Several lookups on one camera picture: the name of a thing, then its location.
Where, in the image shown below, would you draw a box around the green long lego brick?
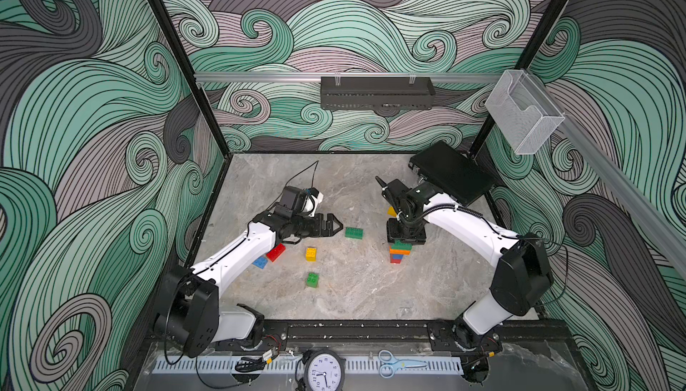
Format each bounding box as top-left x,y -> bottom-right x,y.
391,242 -> 413,252
345,228 -> 364,240

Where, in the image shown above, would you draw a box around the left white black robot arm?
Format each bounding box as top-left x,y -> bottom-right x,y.
153,212 -> 344,358

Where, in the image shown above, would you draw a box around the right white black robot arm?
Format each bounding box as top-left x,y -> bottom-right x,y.
375,177 -> 554,348

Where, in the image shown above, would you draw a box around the yellow square lego brick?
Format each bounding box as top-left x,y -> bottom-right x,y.
305,247 -> 317,262

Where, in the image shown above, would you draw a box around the red long lego brick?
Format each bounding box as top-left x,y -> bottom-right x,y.
265,244 -> 286,262

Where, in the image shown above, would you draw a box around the light blue lego brick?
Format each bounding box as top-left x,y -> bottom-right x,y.
253,256 -> 268,269

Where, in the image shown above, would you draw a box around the green square lego brick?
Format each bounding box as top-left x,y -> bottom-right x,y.
305,272 -> 319,288

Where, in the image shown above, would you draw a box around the black briefcase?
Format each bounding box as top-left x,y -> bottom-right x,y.
408,141 -> 495,206

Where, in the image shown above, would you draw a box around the light blue scissors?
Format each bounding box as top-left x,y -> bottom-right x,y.
378,350 -> 428,378

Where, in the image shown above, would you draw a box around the white analog clock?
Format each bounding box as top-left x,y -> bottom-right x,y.
302,349 -> 346,391

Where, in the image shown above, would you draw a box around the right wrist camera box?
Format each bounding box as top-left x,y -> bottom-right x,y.
374,176 -> 389,193

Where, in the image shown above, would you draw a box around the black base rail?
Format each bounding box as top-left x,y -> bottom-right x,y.
144,318 -> 569,350

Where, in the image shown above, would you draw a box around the white slotted cable duct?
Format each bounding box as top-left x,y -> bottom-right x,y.
152,355 -> 464,376

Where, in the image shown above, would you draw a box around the clear plastic wall holder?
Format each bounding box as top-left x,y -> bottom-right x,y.
485,69 -> 566,155

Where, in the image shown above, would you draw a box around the aluminium back rail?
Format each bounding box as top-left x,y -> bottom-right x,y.
195,71 -> 502,84

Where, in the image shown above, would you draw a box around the aluminium rail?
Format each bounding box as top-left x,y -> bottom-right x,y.
195,71 -> 502,84
532,76 -> 685,271

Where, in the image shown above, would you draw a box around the aluminium right rail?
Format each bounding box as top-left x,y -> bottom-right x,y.
532,76 -> 685,271

